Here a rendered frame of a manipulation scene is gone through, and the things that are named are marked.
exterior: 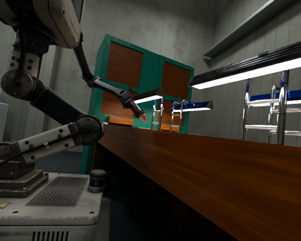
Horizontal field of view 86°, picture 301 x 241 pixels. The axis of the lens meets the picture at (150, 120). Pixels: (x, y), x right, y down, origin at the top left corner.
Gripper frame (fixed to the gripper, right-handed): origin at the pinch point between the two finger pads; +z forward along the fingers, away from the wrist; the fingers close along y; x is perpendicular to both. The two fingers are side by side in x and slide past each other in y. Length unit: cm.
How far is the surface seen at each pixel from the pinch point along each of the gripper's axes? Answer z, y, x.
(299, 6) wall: 39, -11, -287
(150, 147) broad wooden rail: -11, -55, 25
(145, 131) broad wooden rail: -14, -49, 21
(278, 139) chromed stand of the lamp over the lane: 20, -78, -12
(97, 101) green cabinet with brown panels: -30, 75, 2
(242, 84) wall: 118, 78, -234
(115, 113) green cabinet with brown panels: -6, 76, -5
